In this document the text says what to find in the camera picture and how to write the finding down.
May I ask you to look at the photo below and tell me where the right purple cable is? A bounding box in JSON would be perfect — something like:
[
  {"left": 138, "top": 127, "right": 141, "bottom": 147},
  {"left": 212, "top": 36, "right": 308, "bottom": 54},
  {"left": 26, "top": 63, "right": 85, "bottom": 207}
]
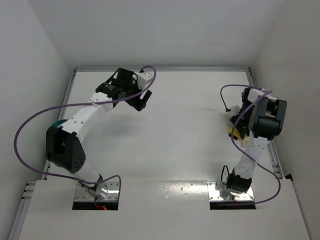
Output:
[{"left": 219, "top": 84, "right": 281, "bottom": 205}]

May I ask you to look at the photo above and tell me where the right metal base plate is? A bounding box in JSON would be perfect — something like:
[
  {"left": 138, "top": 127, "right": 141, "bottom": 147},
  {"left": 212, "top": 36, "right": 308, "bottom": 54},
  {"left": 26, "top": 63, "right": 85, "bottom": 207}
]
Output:
[{"left": 207, "top": 181, "right": 254, "bottom": 203}]

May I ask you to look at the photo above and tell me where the teal divided round container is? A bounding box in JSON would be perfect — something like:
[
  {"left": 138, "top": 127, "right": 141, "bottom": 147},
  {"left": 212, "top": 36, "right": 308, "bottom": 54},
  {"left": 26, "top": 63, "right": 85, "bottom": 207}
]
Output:
[{"left": 51, "top": 119, "right": 67, "bottom": 128}]

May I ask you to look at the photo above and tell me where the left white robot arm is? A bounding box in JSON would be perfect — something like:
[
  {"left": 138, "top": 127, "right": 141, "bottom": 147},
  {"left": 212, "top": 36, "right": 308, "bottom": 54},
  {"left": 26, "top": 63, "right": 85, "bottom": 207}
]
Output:
[{"left": 46, "top": 68, "right": 155, "bottom": 200}]

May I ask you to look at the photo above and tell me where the purple cable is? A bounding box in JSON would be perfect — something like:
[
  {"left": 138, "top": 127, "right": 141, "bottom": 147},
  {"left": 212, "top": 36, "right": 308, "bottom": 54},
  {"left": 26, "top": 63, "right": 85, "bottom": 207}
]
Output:
[
  {"left": 219, "top": 84, "right": 281, "bottom": 205},
  {"left": 13, "top": 65, "right": 157, "bottom": 198}
]

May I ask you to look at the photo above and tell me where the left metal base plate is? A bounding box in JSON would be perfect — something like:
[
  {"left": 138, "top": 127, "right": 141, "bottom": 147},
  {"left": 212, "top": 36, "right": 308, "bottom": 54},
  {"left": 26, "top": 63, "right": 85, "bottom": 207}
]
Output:
[{"left": 74, "top": 181, "right": 120, "bottom": 202}]

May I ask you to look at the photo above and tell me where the tan lego plate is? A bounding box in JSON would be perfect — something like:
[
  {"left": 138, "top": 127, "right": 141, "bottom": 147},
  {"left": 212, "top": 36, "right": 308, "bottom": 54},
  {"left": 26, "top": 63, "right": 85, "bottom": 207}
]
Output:
[{"left": 241, "top": 136, "right": 249, "bottom": 148}]

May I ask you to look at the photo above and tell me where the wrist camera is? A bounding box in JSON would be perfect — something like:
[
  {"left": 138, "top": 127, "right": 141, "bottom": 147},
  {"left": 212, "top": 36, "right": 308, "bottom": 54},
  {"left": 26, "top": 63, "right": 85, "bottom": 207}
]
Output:
[
  {"left": 137, "top": 72, "right": 153, "bottom": 89},
  {"left": 225, "top": 105, "right": 241, "bottom": 118}
]

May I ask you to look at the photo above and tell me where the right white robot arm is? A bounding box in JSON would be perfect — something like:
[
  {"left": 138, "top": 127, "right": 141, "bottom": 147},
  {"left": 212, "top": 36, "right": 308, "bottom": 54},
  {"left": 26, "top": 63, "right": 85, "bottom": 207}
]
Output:
[{"left": 226, "top": 87, "right": 288, "bottom": 194}]

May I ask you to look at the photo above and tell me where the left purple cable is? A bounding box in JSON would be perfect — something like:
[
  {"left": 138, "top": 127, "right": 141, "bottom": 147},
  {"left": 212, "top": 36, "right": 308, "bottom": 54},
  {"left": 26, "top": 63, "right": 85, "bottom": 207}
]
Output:
[{"left": 13, "top": 65, "right": 157, "bottom": 198}]

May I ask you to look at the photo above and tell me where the yellow lego brick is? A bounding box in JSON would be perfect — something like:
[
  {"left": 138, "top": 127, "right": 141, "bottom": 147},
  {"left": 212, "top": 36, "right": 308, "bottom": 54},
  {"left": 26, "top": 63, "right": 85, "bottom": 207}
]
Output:
[{"left": 227, "top": 126, "right": 244, "bottom": 141}]

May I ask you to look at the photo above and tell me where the metal base plate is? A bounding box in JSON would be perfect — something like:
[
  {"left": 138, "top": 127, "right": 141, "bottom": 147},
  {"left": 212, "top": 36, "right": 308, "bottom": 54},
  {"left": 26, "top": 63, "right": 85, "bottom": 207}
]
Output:
[
  {"left": 74, "top": 181, "right": 120, "bottom": 202},
  {"left": 207, "top": 181, "right": 254, "bottom": 203}
]

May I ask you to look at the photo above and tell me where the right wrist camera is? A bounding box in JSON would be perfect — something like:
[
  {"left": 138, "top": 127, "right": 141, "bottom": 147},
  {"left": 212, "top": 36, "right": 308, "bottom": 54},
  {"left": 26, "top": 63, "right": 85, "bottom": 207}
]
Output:
[{"left": 225, "top": 105, "right": 241, "bottom": 118}]

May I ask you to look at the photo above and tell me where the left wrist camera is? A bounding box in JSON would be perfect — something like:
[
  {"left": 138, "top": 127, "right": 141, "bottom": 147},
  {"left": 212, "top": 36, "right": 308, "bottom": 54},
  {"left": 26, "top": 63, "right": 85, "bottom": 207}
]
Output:
[{"left": 137, "top": 72, "right": 153, "bottom": 89}]

